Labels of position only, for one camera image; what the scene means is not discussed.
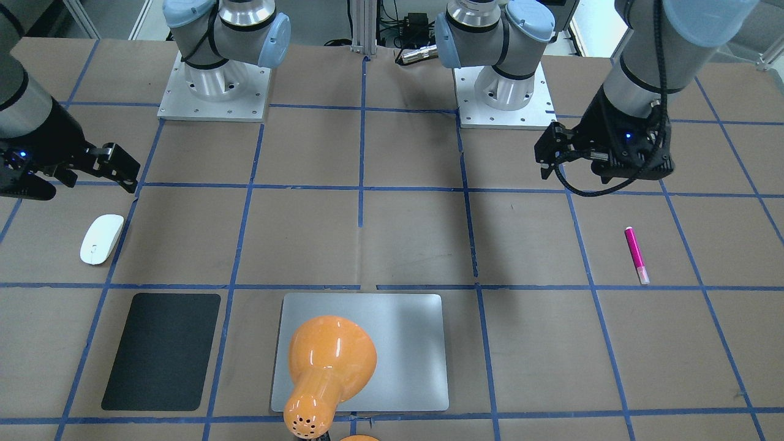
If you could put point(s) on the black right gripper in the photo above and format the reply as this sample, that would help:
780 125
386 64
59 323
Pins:
56 133

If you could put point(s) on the aluminium frame post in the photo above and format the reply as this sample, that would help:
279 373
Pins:
364 21

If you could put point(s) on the pink highlighter pen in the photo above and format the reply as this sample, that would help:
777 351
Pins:
636 256

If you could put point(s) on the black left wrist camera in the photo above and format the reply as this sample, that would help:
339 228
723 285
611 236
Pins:
613 168

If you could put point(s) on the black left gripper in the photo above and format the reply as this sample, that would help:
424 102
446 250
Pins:
596 130

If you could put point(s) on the orange desk lamp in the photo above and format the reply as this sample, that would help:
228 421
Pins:
330 360

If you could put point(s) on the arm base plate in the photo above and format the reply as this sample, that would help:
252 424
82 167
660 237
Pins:
234 92
489 101

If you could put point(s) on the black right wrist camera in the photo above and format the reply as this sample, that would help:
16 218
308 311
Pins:
25 185

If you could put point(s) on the silver laptop notebook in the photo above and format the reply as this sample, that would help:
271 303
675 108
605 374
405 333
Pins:
407 330

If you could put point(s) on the white computer mouse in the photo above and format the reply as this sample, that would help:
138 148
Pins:
101 238

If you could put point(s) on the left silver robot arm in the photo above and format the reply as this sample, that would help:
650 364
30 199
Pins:
670 43

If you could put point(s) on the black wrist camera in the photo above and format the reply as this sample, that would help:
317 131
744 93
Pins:
613 168
25 185

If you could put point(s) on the black mousepad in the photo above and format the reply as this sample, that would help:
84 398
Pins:
162 357

